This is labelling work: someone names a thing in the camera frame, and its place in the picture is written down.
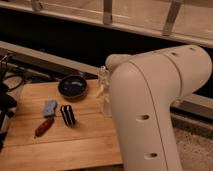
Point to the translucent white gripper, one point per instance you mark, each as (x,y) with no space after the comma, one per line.
(102,92)

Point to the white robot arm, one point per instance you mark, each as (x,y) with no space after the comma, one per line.
(142,88)

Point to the black round bowl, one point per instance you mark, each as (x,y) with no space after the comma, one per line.
(72,86)

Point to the blue sponge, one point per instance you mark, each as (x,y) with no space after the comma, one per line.
(49,108)

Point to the reddish brown sausage toy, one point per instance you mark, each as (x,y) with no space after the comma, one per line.
(43,127)

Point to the wooden board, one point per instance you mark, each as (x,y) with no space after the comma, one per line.
(91,143)

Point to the black equipment with cables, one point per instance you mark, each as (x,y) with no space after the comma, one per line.
(7,102)

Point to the metal window frame rail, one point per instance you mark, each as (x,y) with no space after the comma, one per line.
(189,21)

